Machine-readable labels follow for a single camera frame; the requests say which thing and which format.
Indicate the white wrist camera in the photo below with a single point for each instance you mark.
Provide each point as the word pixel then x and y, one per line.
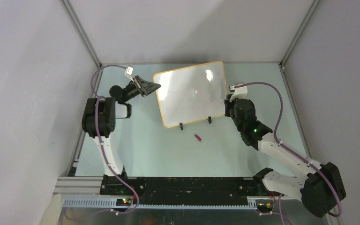
pixel 128 72
pixel 238 91

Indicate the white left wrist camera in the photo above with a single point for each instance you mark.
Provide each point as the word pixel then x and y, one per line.
pixel 128 72

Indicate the yellow framed whiteboard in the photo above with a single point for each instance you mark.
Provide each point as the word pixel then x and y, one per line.
pixel 191 94

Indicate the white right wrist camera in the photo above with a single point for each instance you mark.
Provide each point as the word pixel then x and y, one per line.
pixel 238 91

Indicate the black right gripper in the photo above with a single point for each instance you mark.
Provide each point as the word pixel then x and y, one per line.
pixel 228 104

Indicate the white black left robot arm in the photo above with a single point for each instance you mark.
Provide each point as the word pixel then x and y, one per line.
pixel 101 114

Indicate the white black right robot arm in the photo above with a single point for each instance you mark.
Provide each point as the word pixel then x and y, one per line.
pixel 319 187

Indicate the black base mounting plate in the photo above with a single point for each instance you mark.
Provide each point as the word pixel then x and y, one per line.
pixel 186 191

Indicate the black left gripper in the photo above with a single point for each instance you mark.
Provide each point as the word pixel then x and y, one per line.
pixel 145 88

